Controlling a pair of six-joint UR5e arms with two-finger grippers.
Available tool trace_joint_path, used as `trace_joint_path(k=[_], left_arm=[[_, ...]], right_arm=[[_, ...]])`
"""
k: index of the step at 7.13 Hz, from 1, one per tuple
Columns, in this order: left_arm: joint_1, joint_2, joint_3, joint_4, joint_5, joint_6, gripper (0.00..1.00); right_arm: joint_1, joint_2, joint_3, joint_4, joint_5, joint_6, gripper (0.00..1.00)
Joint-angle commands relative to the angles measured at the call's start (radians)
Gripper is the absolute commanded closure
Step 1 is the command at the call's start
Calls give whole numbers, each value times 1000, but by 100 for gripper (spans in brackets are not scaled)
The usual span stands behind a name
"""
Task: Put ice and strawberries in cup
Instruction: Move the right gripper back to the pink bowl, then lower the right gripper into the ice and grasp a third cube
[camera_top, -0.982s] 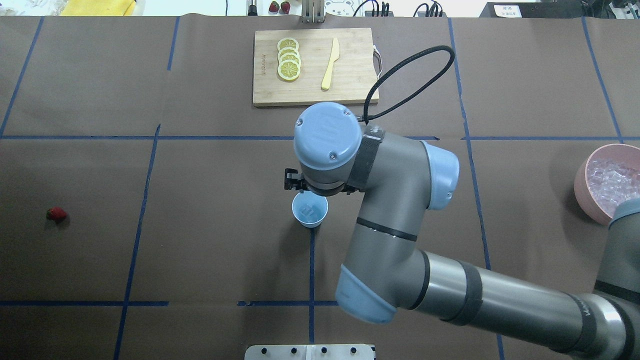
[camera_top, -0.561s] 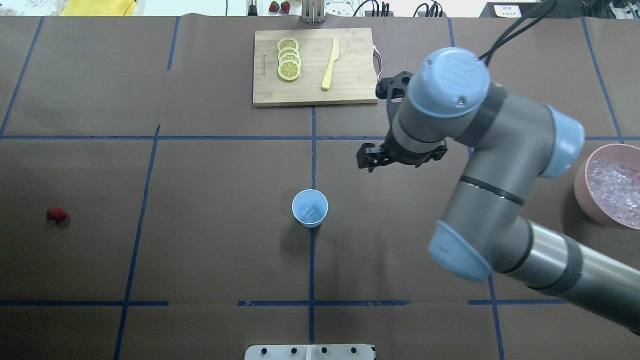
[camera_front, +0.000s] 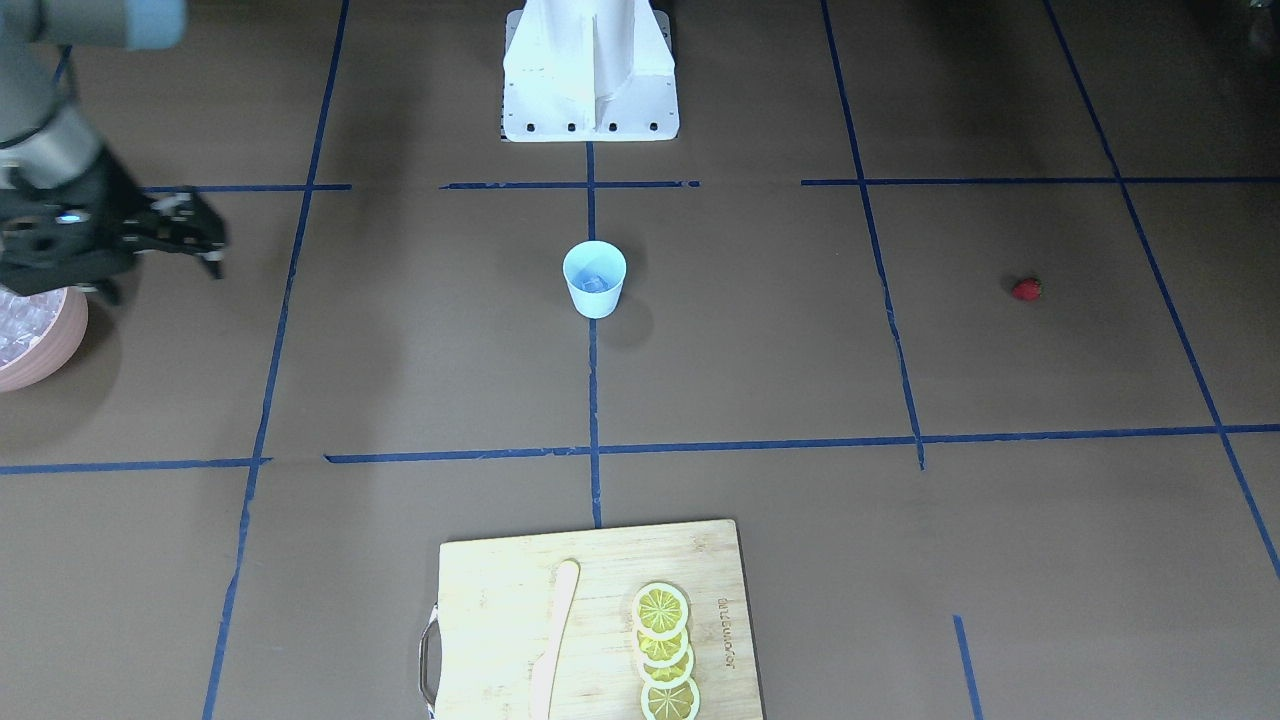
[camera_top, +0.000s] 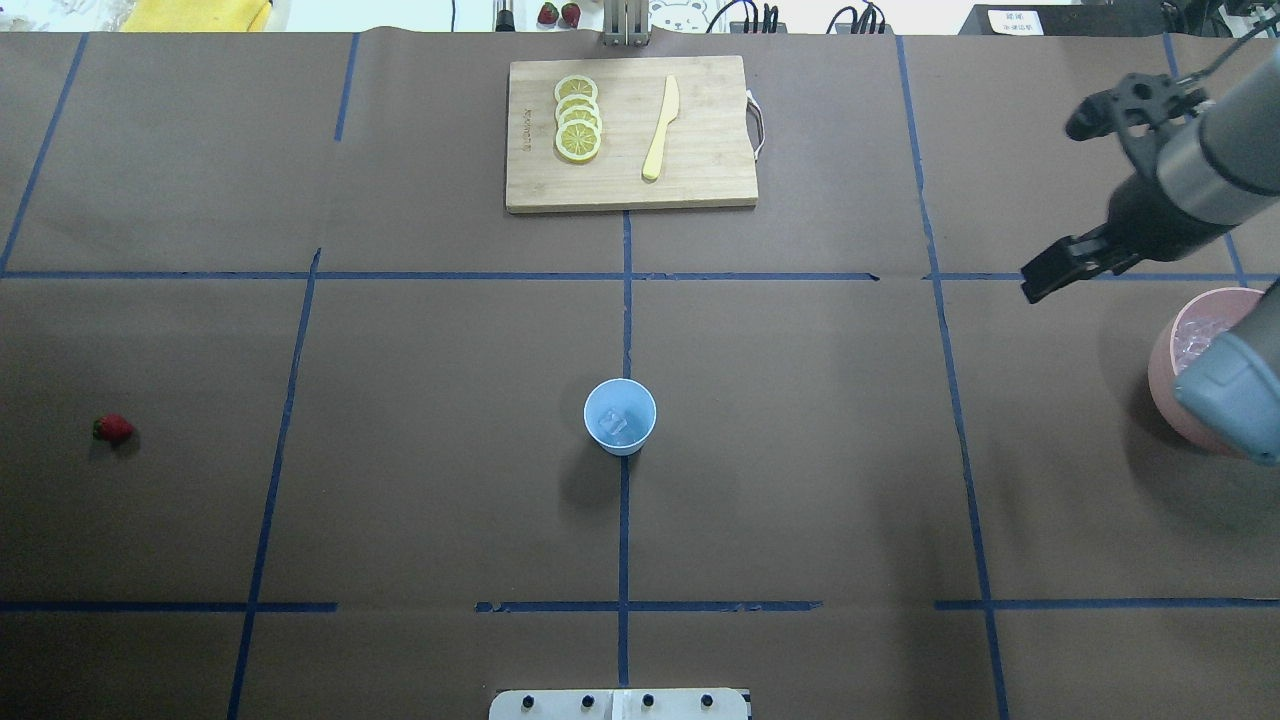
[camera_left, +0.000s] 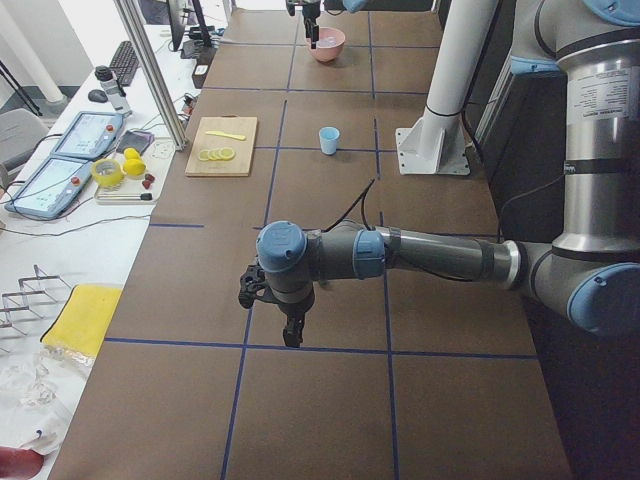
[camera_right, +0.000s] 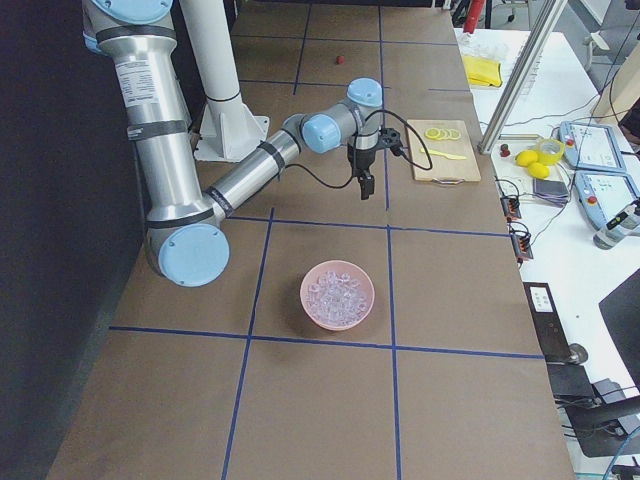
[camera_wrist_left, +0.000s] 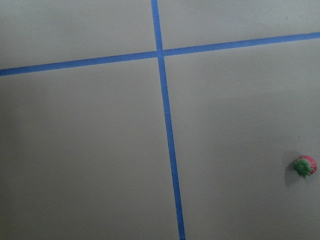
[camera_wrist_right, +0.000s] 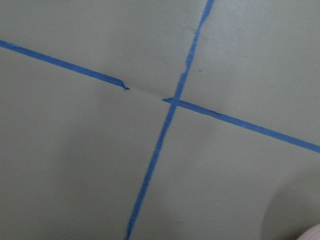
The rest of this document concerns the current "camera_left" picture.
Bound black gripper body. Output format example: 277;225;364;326
302;2;321;21
278;294;315;325

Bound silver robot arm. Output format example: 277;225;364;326
238;1;639;348
286;0;368;49

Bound light blue cup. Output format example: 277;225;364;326
318;126;340;156

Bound pink bowl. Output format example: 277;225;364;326
306;27;346;63

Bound yellow plastic knife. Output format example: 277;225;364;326
205;130;247;141

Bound black monitor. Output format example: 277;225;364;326
165;0;213;59

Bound wooden cutting board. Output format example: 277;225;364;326
185;117;258;177

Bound white pillar with base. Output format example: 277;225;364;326
396;0;498;176

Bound black keyboard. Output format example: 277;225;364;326
109;40;139;87

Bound white tray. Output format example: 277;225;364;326
94;173;163;205

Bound purple notebook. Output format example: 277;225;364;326
116;130;155;154

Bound yellow cloth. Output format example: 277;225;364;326
40;284;122;359

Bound whole lemon two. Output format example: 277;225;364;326
122;158;146;177

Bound whole lemon one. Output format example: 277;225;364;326
123;147;141;160

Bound yellow tape roll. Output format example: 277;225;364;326
90;158;124;188

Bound black computer mouse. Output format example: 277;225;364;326
87;89;108;103

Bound upper teach pendant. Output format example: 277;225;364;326
52;111;125;160

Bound teach pendant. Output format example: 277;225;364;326
4;155;93;220
52;111;125;160

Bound lower teach pendant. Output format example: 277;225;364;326
4;155;93;220

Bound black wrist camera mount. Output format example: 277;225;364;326
285;0;304;16

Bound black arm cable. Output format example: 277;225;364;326
324;179;501;284

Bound aluminium frame post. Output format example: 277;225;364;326
114;0;188;151

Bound wire rack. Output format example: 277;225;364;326
1;264;72;356

